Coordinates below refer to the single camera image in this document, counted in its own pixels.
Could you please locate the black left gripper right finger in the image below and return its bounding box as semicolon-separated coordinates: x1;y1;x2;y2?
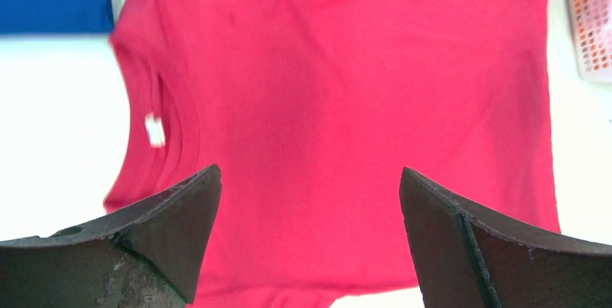
400;168;611;307

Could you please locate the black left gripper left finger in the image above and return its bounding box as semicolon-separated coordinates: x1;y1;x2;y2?
1;165;222;307

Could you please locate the pink t-shirt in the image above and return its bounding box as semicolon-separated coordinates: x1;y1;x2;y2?
104;0;559;307

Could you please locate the white plastic laundry basket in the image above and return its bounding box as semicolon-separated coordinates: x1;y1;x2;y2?
567;0;611;84

